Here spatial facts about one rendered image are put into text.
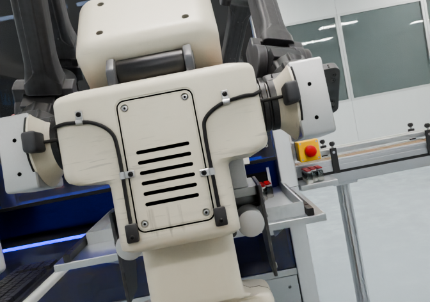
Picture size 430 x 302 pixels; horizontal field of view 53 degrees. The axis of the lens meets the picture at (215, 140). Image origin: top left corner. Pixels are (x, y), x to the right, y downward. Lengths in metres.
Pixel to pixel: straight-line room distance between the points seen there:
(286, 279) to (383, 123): 5.11
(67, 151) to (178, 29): 0.22
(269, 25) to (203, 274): 0.48
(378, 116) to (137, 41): 6.00
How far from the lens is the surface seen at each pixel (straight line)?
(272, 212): 1.13
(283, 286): 1.60
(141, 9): 0.67
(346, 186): 1.71
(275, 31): 0.85
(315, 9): 6.42
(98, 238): 1.30
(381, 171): 1.71
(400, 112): 6.63
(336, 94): 0.71
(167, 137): 0.56
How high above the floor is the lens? 1.17
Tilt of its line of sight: 3 degrees down
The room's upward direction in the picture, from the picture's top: 11 degrees counter-clockwise
